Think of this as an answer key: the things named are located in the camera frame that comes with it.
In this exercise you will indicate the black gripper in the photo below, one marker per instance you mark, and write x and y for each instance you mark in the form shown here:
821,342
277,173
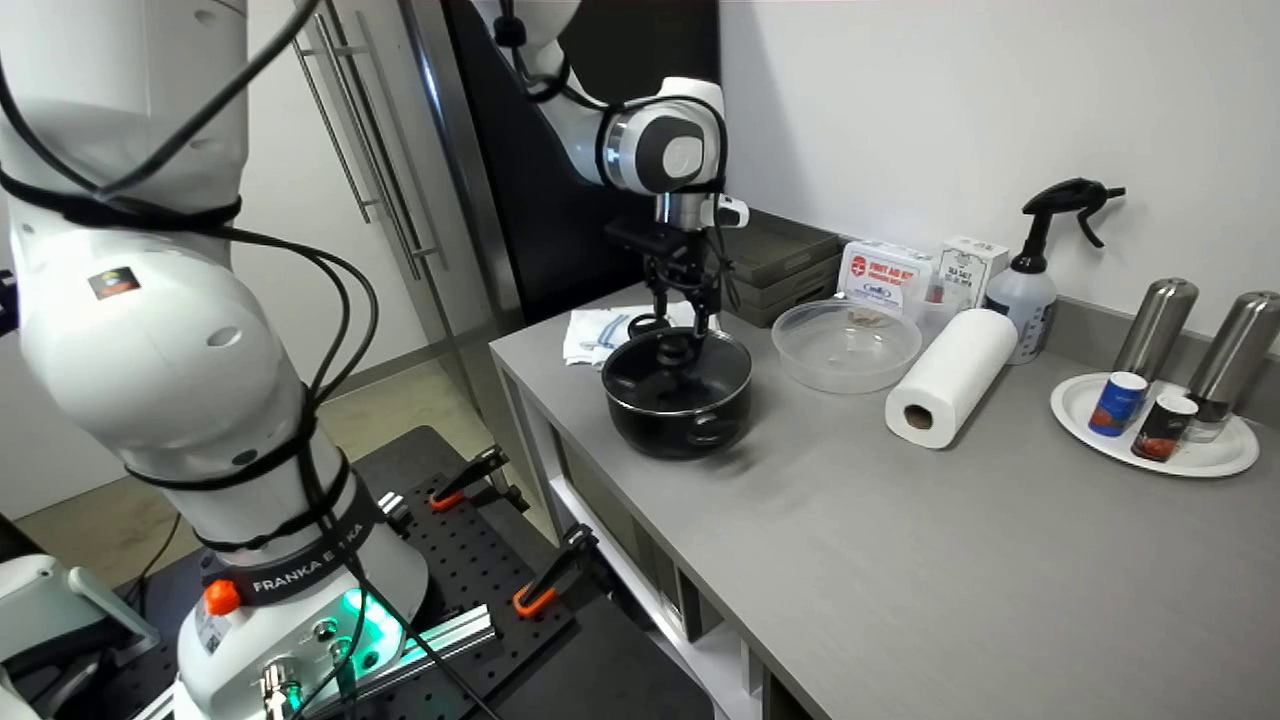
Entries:
680,251

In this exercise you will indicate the glass pot lid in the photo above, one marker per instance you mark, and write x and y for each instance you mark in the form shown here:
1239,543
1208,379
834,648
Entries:
679,354

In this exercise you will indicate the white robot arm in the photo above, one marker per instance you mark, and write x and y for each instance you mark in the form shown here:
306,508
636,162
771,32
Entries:
127,140

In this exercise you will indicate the grey counter cabinet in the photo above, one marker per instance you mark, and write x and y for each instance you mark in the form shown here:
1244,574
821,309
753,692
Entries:
1006,579

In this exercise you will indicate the dark grey stacked trays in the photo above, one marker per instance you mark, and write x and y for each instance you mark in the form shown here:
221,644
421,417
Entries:
774,264

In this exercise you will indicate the white folded dish towel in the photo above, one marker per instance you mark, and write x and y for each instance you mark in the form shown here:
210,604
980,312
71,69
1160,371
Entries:
592,332

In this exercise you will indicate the black cooking pot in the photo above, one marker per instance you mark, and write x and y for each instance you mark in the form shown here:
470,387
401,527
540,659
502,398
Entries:
679,422

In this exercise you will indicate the black refrigerator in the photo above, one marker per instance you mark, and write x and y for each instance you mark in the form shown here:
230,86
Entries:
579,135

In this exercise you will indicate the clear glass bowl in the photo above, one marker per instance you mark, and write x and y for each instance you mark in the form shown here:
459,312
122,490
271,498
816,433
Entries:
840,351

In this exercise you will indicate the red white first aid box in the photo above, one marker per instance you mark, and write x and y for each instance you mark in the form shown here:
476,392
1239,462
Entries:
887,273

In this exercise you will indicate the white paper towel roll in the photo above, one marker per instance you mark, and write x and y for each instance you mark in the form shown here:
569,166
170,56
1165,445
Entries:
949,379

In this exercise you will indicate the left orange black clamp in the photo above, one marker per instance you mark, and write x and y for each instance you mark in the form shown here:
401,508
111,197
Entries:
474,483

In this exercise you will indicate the orange black clamp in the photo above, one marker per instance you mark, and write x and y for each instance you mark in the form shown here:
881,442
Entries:
540,593
474,483

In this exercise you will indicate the right orange black clamp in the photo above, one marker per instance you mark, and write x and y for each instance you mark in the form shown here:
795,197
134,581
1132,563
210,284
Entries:
540,593

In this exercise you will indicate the small white box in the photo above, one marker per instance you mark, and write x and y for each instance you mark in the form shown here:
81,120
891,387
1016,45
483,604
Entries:
963,273

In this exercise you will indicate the black perforated robot table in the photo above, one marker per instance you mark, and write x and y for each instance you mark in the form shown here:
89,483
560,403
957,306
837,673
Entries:
583,659

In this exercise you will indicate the white spray bottle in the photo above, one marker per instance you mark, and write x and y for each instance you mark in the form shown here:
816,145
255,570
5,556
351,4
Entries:
1023,289

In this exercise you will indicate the white oval plate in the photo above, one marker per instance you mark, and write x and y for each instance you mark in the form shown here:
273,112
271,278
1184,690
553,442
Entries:
1198,456

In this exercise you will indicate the blue spice jar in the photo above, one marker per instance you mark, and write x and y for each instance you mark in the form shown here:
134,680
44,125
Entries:
1116,403

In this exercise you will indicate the left steel shaker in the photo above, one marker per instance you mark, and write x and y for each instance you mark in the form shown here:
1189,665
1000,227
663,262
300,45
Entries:
1159,325

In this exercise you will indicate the steel shaker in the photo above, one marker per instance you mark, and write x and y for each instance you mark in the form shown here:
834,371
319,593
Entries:
1239,354
1159,325

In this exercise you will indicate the red spice jar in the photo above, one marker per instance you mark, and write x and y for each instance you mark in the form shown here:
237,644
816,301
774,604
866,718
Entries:
1165,427

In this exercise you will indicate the right steel shaker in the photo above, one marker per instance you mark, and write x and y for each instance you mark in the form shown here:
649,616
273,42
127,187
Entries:
1239,354

